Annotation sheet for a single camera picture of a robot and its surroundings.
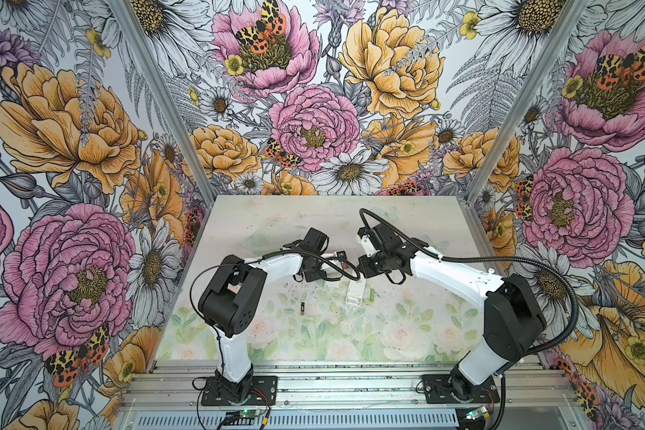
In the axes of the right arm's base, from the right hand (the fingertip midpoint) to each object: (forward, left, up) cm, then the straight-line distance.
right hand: (364, 275), depth 86 cm
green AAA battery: (-2, -3, -11) cm, 11 cm away
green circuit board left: (-34, +33, -10) cm, 48 cm away
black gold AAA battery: (-6, +20, -10) cm, 23 cm away
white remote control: (-2, +3, -8) cm, 9 cm away
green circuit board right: (-36, -26, -11) cm, 46 cm away
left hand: (+7, +17, -8) cm, 20 cm away
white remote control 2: (-7, +9, +16) cm, 19 cm away
